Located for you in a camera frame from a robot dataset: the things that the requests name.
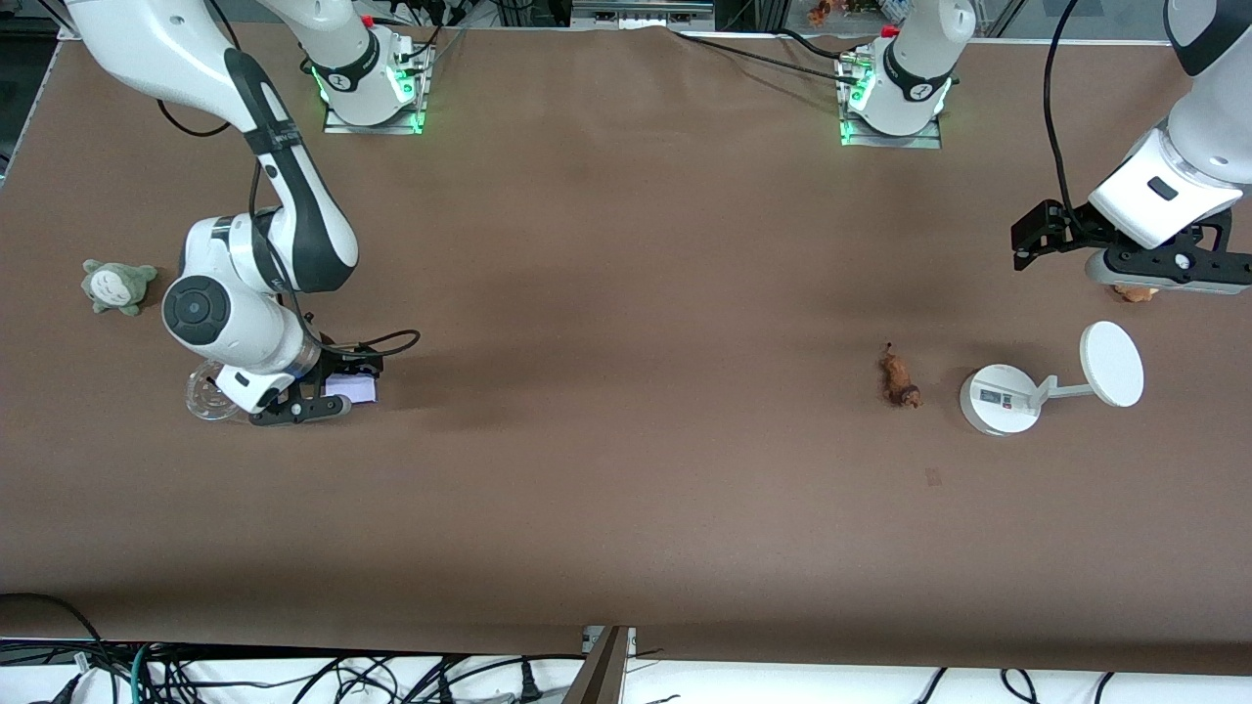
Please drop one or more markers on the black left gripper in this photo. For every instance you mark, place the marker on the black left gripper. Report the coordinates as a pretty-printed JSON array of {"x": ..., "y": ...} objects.
[{"x": 1073, "y": 232}]

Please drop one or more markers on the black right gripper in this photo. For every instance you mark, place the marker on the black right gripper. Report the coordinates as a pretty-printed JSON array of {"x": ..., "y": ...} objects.
[{"x": 334, "y": 367}]

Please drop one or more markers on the lavender phone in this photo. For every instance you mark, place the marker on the lavender phone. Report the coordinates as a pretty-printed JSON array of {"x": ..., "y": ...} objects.
[{"x": 357, "y": 389}]

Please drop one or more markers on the brown lion statue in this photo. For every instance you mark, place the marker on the brown lion statue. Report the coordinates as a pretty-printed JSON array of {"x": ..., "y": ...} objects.
[{"x": 898, "y": 376}]

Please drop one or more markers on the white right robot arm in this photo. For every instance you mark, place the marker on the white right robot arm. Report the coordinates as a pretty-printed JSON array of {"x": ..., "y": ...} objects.
[{"x": 225, "y": 313}]

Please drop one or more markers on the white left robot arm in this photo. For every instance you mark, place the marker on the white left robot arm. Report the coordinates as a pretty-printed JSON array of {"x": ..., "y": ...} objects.
[{"x": 919, "y": 59}]

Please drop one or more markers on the brown plush toy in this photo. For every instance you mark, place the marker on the brown plush toy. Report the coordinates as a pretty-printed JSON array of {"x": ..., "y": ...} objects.
[{"x": 1135, "y": 292}]

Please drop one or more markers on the clear plastic cup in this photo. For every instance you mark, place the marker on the clear plastic cup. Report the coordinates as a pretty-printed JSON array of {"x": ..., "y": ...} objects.
[{"x": 203, "y": 396}]

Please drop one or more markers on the white desk lamp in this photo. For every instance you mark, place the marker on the white desk lamp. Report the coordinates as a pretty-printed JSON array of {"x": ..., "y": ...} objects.
[{"x": 998, "y": 399}]

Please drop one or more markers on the grey-green plush toy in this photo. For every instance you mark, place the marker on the grey-green plush toy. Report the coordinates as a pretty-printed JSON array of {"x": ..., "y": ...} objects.
[{"x": 115, "y": 286}]

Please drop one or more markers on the small orange figurine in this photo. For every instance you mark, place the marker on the small orange figurine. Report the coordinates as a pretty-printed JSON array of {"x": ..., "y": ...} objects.
[{"x": 820, "y": 12}]

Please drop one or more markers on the black power plug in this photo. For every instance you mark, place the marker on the black power plug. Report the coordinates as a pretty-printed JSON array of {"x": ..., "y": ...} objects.
[{"x": 529, "y": 684}]

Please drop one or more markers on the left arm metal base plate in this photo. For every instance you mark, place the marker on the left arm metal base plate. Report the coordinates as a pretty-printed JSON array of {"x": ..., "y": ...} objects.
[{"x": 929, "y": 142}]

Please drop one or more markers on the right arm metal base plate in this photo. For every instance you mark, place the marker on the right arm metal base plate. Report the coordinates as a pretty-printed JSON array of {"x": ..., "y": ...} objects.
[{"x": 421, "y": 98}]

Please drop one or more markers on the grey metal frame post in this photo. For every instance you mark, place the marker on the grey metal frame post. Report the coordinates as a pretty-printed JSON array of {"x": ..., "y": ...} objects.
[{"x": 602, "y": 675}]

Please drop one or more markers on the aluminium frame rail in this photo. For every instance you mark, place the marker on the aluminium frame rail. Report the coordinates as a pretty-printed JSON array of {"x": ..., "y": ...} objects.
[{"x": 641, "y": 10}]

